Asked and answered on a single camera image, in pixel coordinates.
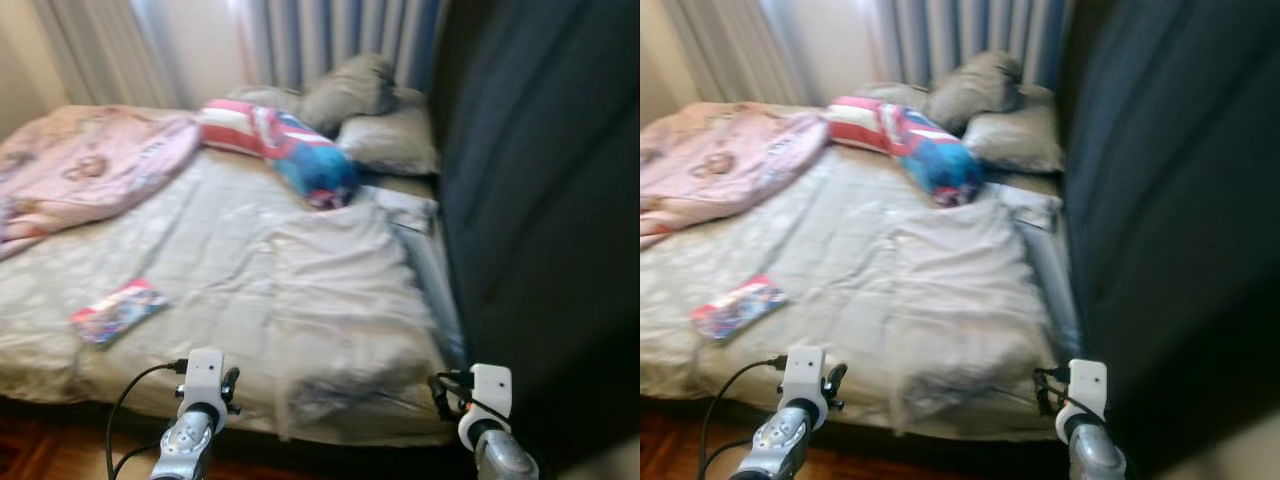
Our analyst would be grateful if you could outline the colourful comic book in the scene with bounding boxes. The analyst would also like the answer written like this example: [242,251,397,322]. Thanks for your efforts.
[68,278,169,348]
[690,275,789,343]

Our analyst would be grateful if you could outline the large grey floral pillow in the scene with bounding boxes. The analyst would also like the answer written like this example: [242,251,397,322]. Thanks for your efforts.
[890,200,1063,433]
[270,200,448,441]

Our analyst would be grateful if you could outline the bed with grey floral sheet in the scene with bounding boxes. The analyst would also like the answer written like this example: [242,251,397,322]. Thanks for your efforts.
[640,100,1086,441]
[0,105,466,446]

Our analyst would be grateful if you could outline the small white striped pillow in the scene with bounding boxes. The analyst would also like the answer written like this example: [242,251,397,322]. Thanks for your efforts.
[375,185,439,236]
[1000,182,1063,231]

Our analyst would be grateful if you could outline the dark blue padded headboard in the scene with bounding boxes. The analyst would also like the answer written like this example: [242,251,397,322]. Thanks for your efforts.
[1060,0,1280,476]
[432,0,641,473]

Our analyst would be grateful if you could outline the red white blue bolster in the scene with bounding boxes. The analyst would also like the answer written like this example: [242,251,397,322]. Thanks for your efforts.
[197,98,361,209]
[825,95,986,208]

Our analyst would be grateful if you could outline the pink cartoon print blanket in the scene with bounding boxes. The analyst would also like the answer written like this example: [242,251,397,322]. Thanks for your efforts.
[640,103,831,251]
[0,105,201,261]

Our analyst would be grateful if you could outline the beige grey satin pillow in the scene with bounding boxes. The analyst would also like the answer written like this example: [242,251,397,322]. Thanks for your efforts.
[338,88,441,176]
[962,85,1066,174]

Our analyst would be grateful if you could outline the plump dark grey pillow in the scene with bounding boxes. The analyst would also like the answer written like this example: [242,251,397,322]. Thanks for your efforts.
[925,50,1023,136]
[300,55,398,136]

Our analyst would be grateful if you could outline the pale pleated curtain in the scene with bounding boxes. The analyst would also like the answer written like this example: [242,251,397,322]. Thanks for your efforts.
[665,0,801,106]
[35,0,181,109]

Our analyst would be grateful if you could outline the blue striped curtain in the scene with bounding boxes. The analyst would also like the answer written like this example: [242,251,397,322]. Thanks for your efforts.
[865,0,1076,91]
[235,0,446,96]

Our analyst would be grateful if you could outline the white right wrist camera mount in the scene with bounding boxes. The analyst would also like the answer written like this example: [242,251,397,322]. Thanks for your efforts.
[458,363,514,451]
[1055,358,1109,446]

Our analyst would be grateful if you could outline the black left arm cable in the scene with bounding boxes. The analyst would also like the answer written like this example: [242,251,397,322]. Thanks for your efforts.
[105,360,189,480]
[697,355,789,480]

